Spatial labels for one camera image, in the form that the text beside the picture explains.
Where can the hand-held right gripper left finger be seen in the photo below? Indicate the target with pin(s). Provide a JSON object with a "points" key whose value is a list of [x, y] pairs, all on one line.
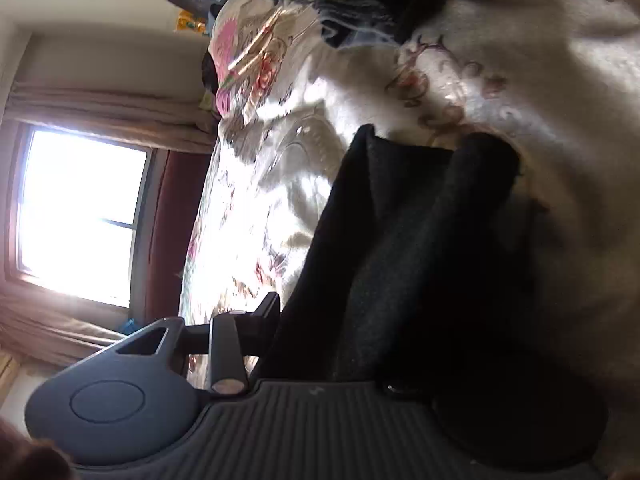
{"points": [[260, 327]]}

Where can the black pants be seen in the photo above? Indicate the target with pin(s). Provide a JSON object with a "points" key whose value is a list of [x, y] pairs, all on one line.
{"points": [[400, 260]]}

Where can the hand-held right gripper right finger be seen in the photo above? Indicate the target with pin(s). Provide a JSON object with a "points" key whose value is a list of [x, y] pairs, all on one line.
{"points": [[396, 389]]}

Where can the person's right forearm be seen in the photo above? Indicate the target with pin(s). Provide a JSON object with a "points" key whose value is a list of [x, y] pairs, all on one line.
{"points": [[30, 455]]}

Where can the floral satin bed blanket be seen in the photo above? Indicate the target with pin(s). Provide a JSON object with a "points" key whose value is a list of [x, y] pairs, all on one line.
{"points": [[550, 110]]}

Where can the beige floral curtain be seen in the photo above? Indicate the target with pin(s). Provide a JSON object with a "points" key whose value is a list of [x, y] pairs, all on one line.
{"points": [[50, 325], [115, 115]]}

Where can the window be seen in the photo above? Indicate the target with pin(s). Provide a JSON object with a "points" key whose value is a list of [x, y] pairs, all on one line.
{"points": [[80, 210]]}

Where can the yellow packet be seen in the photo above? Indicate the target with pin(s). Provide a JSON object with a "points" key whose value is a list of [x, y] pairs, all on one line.
{"points": [[189, 21]]}

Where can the blue plastic bag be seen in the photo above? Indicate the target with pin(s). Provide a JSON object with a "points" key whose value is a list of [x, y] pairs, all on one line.
{"points": [[130, 325]]}

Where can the maroon sofa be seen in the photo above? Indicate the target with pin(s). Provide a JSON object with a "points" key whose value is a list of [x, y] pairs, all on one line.
{"points": [[172, 230]]}

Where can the folded floral quilt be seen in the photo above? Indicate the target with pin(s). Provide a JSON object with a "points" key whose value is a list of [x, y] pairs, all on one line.
{"points": [[255, 45]]}

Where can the black clothing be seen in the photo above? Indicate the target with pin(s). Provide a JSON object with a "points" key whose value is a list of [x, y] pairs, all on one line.
{"points": [[209, 72]]}

